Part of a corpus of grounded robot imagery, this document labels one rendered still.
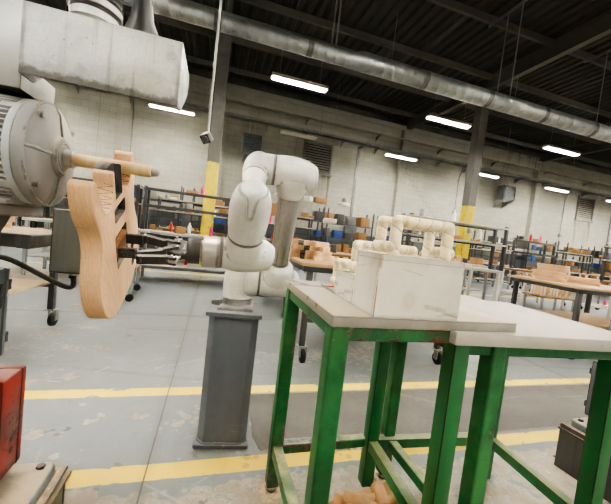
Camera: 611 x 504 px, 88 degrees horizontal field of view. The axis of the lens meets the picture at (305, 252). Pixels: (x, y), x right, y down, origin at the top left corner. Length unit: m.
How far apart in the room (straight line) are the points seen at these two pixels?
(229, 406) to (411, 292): 1.21
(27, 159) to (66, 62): 0.22
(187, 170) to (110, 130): 2.62
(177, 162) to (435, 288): 11.60
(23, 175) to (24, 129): 0.10
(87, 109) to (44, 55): 12.17
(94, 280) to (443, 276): 0.88
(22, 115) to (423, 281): 1.03
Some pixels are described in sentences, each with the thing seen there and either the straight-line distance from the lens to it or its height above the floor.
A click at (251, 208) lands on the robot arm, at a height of 1.18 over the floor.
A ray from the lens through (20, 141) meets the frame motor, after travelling 0.93.
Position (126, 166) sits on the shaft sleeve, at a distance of 0.97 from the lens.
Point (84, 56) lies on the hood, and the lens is 0.91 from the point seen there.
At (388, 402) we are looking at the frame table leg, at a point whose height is 0.38.
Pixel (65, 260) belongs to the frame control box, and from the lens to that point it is 1.23.
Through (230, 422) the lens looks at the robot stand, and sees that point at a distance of 1.87.
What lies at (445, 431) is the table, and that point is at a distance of 1.20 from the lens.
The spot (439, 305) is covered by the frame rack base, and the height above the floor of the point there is 0.97.
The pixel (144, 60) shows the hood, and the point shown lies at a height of 1.47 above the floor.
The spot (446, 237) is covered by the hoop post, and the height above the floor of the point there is 1.17.
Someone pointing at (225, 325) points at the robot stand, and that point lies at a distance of 1.66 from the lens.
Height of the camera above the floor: 1.13
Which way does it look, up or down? 3 degrees down
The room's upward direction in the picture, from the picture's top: 7 degrees clockwise
